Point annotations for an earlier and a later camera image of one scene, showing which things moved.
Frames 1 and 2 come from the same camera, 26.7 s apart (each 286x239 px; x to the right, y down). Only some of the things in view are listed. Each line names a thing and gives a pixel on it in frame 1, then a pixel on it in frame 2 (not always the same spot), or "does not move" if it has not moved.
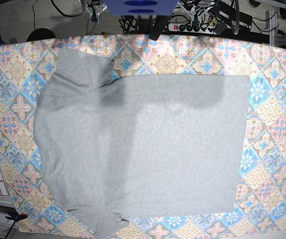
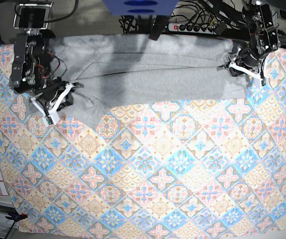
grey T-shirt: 139,146 -> 106,70
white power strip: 192,28 does not move
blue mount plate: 140,7 does not move
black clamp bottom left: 15,216 does not move
